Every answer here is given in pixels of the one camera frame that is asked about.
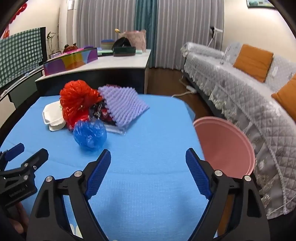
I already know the grey quilted sofa cover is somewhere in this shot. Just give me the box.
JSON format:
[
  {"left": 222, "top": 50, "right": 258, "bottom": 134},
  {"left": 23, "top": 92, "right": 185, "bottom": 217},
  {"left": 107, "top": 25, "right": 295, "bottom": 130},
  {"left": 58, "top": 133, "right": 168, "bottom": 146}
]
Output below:
[{"left": 180, "top": 42, "right": 296, "bottom": 219}]

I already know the white standing air conditioner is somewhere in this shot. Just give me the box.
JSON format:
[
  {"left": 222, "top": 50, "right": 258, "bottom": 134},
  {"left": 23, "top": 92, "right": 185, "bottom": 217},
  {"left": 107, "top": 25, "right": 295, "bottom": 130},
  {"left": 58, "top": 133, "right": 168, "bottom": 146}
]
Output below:
[{"left": 58, "top": 0, "right": 80, "bottom": 48}]

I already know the dark gold patterned packet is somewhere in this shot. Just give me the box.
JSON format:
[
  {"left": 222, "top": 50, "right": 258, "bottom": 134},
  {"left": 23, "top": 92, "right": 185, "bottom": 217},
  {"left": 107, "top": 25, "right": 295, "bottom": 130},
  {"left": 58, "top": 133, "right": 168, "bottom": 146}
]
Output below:
[{"left": 90, "top": 103, "right": 104, "bottom": 121}]

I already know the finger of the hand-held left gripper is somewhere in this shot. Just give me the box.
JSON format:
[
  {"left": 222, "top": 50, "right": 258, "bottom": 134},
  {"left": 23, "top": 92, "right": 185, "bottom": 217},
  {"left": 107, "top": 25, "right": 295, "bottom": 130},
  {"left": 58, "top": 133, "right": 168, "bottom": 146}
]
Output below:
[
  {"left": 0, "top": 143, "right": 25, "bottom": 173},
  {"left": 0, "top": 148, "right": 49, "bottom": 183}
]

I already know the green checked cloth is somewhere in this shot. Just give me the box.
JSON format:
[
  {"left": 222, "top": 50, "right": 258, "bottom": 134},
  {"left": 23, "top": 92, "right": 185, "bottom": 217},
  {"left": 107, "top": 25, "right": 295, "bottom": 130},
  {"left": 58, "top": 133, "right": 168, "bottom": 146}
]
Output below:
[{"left": 0, "top": 27, "right": 44, "bottom": 88}]

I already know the colourful striped box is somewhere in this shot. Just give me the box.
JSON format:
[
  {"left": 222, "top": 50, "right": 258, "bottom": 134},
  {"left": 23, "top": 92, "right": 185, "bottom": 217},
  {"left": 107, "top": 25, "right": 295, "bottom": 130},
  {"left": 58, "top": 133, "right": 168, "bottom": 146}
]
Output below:
[{"left": 43, "top": 47, "right": 98, "bottom": 76}]

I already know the clear red plastic wrapper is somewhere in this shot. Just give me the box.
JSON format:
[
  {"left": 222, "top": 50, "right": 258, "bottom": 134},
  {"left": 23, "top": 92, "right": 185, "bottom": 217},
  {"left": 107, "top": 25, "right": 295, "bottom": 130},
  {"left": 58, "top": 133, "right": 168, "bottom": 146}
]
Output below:
[{"left": 99, "top": 108, "right": 133, "bottom": 136}]

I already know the red wall decoration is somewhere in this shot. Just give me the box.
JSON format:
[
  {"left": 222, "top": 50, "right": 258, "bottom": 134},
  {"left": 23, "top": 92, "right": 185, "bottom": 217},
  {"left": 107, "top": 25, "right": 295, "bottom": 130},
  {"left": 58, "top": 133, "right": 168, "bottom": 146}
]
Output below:
[{"left": 0, "top": 0, "right": 28, "bottom": 40}]

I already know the green bamboo plant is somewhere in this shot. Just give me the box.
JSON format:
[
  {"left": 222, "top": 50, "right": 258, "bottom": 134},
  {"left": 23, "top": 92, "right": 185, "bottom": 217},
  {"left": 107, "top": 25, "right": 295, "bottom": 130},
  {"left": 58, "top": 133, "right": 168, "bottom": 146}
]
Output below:
[{"left": 46, "top": 32, "right": 59, "bottom": 58}]

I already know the orange cushion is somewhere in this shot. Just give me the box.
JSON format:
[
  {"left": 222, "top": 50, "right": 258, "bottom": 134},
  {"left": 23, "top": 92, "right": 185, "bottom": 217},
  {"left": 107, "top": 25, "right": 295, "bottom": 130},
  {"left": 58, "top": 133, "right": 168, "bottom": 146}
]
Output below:
[
  {"left": 272, "top": 73, "right": 296, "bottom": 116},
  {"left": 233, "top": 44, "right": 274, "bottom": 83}
]

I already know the white floor lamp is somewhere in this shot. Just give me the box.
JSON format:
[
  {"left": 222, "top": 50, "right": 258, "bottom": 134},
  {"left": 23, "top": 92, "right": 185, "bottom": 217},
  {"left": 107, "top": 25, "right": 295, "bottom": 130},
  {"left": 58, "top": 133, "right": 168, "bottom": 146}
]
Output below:
[{"left": 209, "top": 26, "right": 223, "bottom": 47}]

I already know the red ornament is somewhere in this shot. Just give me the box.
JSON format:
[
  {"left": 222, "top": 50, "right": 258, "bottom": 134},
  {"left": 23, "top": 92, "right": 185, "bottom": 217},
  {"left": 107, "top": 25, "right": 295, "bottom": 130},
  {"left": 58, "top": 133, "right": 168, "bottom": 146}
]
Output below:
[{"left": 63, "top": 43, "right": 80, "bottom": 53}]

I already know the black television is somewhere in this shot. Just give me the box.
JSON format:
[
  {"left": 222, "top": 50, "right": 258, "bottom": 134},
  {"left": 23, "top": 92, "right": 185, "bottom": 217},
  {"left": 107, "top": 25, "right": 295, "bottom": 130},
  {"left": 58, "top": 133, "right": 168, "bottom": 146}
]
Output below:
[{"left": 38, "top": 26, "right": 47, "bottom": 64}]

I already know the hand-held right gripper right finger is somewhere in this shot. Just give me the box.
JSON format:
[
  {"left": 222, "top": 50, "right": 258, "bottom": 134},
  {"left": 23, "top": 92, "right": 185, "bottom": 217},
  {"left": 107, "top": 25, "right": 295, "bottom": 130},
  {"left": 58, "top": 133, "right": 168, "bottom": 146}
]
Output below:
[{"left": 185, "top": 148, "right": 271, "bottom": 241}]

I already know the light green foam sheet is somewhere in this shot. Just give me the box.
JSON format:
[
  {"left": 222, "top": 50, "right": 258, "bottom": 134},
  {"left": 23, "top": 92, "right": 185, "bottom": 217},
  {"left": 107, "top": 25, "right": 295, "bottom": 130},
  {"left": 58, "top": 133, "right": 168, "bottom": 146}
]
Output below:
[{"left": 97, "top": 47, "right": 145, "bottom": 56}]

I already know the black bag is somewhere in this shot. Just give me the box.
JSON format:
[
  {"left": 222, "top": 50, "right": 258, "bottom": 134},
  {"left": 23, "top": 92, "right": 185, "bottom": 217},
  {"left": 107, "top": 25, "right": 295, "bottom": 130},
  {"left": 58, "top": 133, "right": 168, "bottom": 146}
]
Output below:
[{"left": 112, "top": 37, "right": 131, "bottom": 50}]

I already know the red plastic bag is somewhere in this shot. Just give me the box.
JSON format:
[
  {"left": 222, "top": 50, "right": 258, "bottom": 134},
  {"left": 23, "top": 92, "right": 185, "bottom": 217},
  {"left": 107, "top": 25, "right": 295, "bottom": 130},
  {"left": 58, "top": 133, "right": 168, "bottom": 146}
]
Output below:
[{"left": 59, "top": 80, "right": 103, "bottom": 130}]

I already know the white foam container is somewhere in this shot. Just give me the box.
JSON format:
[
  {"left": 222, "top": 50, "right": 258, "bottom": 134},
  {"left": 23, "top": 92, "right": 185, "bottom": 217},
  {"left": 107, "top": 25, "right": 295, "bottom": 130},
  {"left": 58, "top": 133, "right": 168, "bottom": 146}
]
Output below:
[{"left": 42, "top": 101, "right": 66, "bottom": 132}]

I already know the long white desk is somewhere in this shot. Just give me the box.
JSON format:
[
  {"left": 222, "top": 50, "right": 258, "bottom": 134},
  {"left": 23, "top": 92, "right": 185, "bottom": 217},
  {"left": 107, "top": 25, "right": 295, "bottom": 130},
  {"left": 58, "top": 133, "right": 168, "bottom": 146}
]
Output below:
[{"left": 35, "top": 49, "right": 152, "bottom": 98}]

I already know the dark green basket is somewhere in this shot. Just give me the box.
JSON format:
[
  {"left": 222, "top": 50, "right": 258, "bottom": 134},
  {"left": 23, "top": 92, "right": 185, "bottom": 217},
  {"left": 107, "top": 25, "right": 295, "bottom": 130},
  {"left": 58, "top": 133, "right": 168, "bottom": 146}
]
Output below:
[{"left": 112, "top": 46, "right": 136, "bottom": 57}]

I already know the blue plastic bag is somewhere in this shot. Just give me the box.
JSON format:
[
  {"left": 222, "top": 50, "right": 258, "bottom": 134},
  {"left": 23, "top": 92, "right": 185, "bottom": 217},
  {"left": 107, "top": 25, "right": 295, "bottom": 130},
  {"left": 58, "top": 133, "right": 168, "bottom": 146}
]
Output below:
[{"left": 73, "top": 120, "right": 107, "bottom": 152}]

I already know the blue table cover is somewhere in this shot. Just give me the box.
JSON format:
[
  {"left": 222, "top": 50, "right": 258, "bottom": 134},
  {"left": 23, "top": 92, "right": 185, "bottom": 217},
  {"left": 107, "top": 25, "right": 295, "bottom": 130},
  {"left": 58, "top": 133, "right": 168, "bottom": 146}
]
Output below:
[{"left": 0, "top": 94, "right": 219, "bottom": 241}]

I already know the teal curtain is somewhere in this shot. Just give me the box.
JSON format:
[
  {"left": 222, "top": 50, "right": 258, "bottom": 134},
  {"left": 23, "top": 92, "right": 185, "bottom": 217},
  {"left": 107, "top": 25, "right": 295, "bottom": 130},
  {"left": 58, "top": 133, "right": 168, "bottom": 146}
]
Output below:
[{"left": 134, "top": 0, "right": 159, "bottom": 50}]

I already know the dark television cabinet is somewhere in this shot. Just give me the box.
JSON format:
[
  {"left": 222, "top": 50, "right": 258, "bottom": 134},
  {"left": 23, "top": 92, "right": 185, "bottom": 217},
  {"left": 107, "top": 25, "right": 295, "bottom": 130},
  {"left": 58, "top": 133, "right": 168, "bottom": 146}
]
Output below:
[{"left": 0, "top": 67, "right": 45, "bottom": 109}]

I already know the pink plastic bucket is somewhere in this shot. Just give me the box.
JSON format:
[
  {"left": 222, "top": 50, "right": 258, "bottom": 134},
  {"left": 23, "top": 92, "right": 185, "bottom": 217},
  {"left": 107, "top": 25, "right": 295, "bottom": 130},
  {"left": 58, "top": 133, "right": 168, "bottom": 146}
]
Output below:
[{"left": 193, "top": 117, "right": 255, "bottom": 179}]

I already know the stack of coloured bowls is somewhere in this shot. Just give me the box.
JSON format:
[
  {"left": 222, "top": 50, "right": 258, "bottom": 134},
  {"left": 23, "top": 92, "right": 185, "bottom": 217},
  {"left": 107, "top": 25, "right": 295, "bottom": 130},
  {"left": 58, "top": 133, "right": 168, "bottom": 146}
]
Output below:
[{"left": 101, "top": 39, "right": 115, "bottom": 50}]

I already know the person's left hand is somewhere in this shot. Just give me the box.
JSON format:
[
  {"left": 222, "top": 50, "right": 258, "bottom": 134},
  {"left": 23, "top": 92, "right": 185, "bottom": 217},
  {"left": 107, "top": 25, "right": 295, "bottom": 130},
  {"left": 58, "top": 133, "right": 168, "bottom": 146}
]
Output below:
[{"left": 8, "top": 202, "right": 30, "bottom": 235}]

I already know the grey pleated curtain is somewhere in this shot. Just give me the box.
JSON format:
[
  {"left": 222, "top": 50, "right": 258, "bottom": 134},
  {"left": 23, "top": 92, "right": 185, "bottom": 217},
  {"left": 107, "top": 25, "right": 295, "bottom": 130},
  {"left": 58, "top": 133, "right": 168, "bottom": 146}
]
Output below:
[
  {"left": 74, "top": 0, "right": 137, "bottom": 50},
  {"left": 154, "top": 0, "right": 225, "bottom": 70}
]

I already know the framed wall picture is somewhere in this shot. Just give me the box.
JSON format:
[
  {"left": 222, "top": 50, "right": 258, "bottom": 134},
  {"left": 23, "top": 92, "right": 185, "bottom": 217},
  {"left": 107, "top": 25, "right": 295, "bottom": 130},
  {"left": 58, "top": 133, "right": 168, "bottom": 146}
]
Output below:
[{"left": 246, "top": 0, "right": 277, "bottom": 9}]

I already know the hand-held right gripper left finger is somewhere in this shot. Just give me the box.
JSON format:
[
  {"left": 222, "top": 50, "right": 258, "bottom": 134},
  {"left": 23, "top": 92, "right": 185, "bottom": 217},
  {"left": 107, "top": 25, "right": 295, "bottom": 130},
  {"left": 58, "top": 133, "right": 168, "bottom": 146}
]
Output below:
[{"left": 26, "top": 149, "right": 111, "bottom": 241}]

